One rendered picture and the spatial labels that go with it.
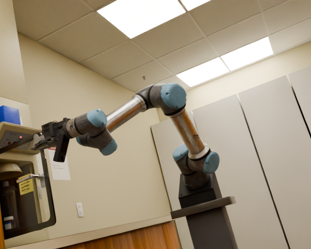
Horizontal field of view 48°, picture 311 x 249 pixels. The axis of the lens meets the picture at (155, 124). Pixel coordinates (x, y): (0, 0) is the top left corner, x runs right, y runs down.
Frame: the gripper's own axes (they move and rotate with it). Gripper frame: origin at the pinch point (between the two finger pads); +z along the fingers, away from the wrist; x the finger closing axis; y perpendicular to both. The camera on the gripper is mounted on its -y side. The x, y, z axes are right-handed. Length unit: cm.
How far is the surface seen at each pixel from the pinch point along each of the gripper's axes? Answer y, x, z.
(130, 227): -39, -66, -1
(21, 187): -13.1, -3.1, 12.2
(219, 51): 133, -277, -53
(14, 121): 21.4, -10.8, 18.7
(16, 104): 38, -26, 29
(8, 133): 15.8, -8.7, 20.9
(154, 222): -39, -100, -1
